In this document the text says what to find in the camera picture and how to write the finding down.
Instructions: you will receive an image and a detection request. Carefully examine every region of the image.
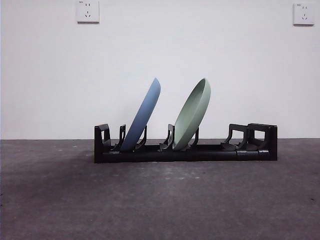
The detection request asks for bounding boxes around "black plate rack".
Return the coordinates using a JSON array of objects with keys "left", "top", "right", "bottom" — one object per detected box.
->
[{"left": 93, "top": 122, "right": 278, "bottom": 164}]

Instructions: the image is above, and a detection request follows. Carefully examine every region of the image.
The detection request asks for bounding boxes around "green round plate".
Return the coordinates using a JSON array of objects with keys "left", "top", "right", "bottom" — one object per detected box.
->
[{"left": 172, "top": 77, "right": 212, "bottom": 152}]

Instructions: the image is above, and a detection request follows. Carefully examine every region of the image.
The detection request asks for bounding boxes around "blue round plate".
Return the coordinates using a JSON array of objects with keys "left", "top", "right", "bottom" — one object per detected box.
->
[{"left": 119, "top": 76, "right": 162, "bottom": 153}]

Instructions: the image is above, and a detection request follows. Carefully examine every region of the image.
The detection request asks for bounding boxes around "white wall socket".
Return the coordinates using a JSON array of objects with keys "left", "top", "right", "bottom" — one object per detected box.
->
[
  {"left": 292, "top": 2, "right": 315, "bottom": 26},
  {"left": 76, "top": 0, "right": 100, "bottom": 25}
]

